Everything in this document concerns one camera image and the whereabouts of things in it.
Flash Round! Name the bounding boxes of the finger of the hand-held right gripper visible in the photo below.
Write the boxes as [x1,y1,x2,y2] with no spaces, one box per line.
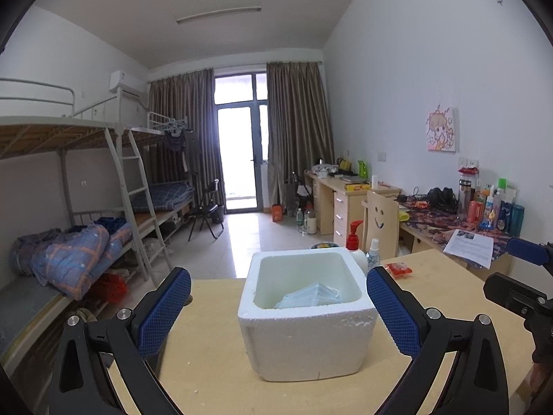
[507,237,553,265]
[483,271,553,317]

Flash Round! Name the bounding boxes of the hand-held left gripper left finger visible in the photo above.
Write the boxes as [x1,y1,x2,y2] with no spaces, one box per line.
[49,267,192,415]

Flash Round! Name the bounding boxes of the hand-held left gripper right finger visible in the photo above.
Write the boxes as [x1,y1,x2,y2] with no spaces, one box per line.
[366,267,513,415]

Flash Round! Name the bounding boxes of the blue face mask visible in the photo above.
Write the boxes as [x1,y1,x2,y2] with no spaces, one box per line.
[274,282,340,310]

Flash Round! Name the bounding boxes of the white foam box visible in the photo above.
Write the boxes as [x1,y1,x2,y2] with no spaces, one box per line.
[237,248,377,383]

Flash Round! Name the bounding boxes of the row of toiletry bottles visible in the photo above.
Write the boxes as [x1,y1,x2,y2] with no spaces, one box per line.
[458,172,525,236]

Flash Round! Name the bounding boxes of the blue spray bottle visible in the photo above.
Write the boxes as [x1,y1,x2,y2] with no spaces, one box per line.
[366,238,382,269]

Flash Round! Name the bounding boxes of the printed paper sheet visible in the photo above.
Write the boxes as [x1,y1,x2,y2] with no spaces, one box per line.
[443,229,494,269]

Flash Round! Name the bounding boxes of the red bag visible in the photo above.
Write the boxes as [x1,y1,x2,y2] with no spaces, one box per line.
[91,273,128,307]

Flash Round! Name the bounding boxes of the white bottle with red pump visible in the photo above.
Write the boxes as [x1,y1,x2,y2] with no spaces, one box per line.
[346,220,369,277]

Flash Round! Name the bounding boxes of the wooden smiley chair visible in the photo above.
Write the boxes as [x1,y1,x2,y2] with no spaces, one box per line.
[362,190,400,260]

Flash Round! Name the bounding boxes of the printed desk mat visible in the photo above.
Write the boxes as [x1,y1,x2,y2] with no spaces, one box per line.
[400,207,525,260]

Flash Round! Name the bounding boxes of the black headphones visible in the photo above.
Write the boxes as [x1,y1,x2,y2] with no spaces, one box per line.
[427,187,459,213]

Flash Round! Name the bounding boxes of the dark blue clothes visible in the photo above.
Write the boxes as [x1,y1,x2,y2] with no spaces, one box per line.
[95,217,128,232]

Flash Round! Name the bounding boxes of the black folding chair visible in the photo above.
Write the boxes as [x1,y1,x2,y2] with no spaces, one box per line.
[188,179,225,243]

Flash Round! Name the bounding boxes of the crumpled blue plaid quilt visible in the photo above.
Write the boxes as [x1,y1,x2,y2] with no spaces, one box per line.
[11,223,132,300]

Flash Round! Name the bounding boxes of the wooden desk with drawers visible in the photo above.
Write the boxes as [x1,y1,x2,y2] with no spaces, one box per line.
[304,168,402,236]

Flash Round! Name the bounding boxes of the folded blue plaid quilt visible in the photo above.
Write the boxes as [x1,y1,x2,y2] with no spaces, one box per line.
[132,182,195,212]

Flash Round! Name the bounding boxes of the clear water bottles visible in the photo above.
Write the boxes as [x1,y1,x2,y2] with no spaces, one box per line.
[296,207,318,236]

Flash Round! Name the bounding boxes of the white bed ladder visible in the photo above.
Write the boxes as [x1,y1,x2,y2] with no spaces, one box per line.
[105,127,174,286]

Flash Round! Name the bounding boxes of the black folding cart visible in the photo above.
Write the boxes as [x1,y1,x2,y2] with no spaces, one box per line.
[283,172,314,212]

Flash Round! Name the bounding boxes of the dark hanging clothes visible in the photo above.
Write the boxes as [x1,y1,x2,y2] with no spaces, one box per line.
[163,130,188,174]

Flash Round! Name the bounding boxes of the brown curtain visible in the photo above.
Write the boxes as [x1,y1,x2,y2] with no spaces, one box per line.
[148,68,223,208]
[266,61,335,214]

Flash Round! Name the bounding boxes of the glass balcony door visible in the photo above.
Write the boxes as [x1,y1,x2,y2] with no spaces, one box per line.
[214,71,269,214]

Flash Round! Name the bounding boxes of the white metal bunk bed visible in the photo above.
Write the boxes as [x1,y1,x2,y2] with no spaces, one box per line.
[0,78,195,372]

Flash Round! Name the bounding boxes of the white air conditioner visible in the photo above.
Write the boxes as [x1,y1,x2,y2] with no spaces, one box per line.
[109,70,145,96]

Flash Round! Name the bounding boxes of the ceiling tube light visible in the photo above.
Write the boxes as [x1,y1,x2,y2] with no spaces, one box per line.
[176,6,262,25]

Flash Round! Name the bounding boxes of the pink cartoon wall poster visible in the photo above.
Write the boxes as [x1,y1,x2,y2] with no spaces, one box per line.
[427,104,458,153]

